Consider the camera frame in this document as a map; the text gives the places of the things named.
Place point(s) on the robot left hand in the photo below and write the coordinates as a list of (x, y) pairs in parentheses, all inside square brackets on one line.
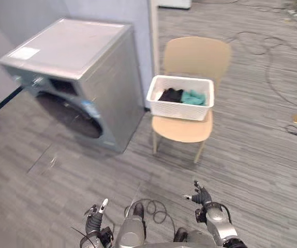
[(94, 222)]

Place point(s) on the robot left leg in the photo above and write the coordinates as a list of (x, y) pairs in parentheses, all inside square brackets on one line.
[(131, 230)]

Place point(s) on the white perforated laundry basket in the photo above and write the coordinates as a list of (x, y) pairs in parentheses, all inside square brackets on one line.
[(179, 109)]

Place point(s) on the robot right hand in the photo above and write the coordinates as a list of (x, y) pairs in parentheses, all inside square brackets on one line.
[(201, 197)]

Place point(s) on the teal garment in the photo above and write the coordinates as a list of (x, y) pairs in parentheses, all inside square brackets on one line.
[(193, 98)]

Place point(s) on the robot leg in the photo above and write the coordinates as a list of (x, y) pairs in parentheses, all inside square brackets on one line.
[(195, 236), (131, 230)]

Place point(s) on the silver front-load washing machine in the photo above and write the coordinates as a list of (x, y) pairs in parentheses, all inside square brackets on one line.
[(68, 51)]

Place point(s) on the dark round washing machine door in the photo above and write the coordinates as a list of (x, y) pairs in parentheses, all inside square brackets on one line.
[(68, 116)]

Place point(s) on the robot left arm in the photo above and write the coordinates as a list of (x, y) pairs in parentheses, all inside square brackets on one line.
[(96, 239)]

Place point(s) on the black garment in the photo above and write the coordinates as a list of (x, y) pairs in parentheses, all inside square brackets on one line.
[(170, 95)]

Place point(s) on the white box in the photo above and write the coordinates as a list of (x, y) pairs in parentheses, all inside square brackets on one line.
[(174, 3)]

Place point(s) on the robot right leg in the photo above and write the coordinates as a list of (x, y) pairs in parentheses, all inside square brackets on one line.
[(195, 236)]

